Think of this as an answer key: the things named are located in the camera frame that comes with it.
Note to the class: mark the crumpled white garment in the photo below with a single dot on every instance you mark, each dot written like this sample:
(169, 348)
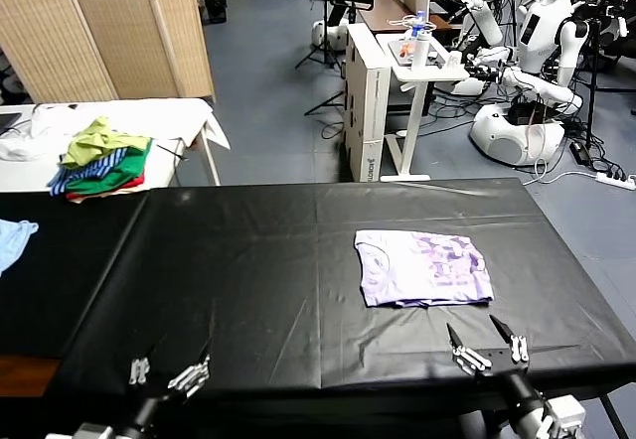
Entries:
(30, 134)

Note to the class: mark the grey laptop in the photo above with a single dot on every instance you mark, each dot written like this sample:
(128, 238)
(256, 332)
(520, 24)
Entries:
(438, 55)

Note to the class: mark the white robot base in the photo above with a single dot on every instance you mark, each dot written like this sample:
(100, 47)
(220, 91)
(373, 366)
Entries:
(330, 33)
(467, 86)

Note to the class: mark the bamboo folding screen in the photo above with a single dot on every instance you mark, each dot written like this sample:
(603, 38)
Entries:
(99, 27)

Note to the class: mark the red folded garment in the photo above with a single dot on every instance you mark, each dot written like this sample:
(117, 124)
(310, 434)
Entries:
(135, 182)

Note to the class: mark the white humanoid robot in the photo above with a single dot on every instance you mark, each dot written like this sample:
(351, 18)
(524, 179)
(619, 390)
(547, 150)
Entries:
(487, 20)
(512, 134)

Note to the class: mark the green folded garment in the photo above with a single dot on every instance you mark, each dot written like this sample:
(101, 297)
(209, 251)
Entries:
(124, 169)

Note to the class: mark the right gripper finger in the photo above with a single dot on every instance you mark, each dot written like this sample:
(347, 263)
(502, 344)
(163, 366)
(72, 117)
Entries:
(469, 359)
(519, 349)

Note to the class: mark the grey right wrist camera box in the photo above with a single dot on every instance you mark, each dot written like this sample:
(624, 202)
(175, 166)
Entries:
(566, 416)

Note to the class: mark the tall white cardboard box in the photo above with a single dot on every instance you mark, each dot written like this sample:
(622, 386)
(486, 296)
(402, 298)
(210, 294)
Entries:
(370, 112)

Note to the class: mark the black tripod stand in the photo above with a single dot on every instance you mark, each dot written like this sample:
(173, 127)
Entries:
(325, 38)
(325, 102)

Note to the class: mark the black pole stand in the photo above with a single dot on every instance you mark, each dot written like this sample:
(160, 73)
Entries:
(592, 87)

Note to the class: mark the black laptop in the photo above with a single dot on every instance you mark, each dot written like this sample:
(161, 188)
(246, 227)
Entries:
(7, 122)

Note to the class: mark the light blue garment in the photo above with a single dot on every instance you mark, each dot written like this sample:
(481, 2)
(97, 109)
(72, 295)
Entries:
(12, 244)

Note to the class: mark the white power strip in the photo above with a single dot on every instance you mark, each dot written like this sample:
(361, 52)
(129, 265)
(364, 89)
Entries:
(615, 179)

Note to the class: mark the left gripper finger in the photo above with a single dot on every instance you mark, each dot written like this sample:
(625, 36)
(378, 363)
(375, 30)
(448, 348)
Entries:
(140, 371)
(194, 377)

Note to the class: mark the black power adapter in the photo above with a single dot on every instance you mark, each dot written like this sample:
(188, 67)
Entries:
(580, 153)

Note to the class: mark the lavender t-shirt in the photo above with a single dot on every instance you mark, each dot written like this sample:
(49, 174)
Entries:
(422, 270)

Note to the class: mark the brown wooden desk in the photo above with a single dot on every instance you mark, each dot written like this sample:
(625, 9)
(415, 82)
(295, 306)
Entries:
(385, 10)

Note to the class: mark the yellow-green garment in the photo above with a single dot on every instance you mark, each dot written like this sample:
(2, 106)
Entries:
(89, 142)

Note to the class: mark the clear water bottle blue cap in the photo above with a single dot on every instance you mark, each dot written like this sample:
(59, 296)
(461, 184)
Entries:
(421, 19)

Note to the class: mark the small orange object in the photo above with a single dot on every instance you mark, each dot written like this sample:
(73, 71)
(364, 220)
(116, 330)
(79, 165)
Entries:
(407, 50)

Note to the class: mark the white tumbler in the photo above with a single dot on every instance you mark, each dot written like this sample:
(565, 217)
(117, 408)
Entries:
(420, 55)

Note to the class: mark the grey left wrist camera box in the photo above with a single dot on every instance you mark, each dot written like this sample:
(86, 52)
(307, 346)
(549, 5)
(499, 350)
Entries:
(94, 431)

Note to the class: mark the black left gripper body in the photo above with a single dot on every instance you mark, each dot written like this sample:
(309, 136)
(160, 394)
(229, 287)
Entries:
(154, 414)

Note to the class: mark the white side table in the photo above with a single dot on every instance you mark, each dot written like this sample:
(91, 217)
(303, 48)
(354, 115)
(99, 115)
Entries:
(159, 172)

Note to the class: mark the black trash bin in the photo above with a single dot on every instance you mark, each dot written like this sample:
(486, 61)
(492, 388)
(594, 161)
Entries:
(216, 8)

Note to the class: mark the white paper cup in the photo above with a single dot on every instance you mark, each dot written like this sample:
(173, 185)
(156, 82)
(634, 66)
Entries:
(454, 60)

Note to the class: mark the black vinyl table cover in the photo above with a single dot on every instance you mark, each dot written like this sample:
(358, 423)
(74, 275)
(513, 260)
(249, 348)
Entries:
(248, 260)
(59, 270)

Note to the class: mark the white standing desk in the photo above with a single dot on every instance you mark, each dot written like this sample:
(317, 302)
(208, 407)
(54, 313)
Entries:
(412, 127)

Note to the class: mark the white tablecloth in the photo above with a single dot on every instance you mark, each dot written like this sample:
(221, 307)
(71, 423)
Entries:
(159, 114)

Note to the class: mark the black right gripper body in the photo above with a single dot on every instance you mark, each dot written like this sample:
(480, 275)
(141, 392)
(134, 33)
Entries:
(512, 374)

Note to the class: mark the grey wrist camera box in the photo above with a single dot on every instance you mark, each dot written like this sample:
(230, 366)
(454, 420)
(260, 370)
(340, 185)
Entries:
(94, 431)
(566, 416)

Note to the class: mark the blue striped garment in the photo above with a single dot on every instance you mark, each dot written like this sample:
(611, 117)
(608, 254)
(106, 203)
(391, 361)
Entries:
(99, 167)

